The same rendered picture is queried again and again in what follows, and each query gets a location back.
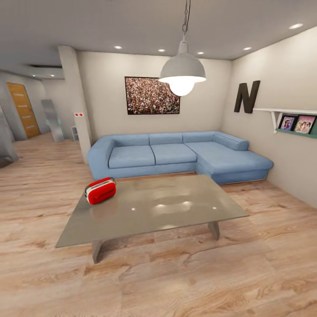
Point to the sofa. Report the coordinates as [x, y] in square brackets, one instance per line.
[223, 157]

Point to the shelf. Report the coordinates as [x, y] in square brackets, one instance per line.
[291, 112]

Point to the coffee table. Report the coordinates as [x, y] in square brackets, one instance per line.
[147, 206]

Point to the radio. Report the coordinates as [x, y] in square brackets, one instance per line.
[100, 191]

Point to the door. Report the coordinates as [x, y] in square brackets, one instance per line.
[23, 107]

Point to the decorative sign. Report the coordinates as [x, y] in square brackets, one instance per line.
[243, 96]

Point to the standing mirror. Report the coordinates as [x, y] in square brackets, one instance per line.
[53, 121]

